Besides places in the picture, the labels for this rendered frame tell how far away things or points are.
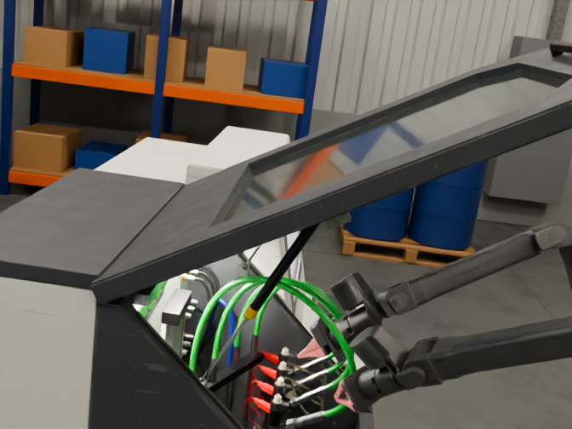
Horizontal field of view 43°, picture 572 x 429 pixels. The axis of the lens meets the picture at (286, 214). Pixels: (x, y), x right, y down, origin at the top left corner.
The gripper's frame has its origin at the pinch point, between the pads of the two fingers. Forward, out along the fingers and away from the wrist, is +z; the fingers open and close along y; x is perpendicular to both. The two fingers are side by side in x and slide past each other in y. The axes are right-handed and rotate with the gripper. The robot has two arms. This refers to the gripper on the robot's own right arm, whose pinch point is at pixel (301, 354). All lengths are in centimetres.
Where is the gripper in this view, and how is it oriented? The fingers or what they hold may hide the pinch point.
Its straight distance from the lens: 161.7
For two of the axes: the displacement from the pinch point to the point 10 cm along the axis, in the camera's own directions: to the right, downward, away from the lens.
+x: -3.4, 1.8, -9.2
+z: -7.8, 5.0, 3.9
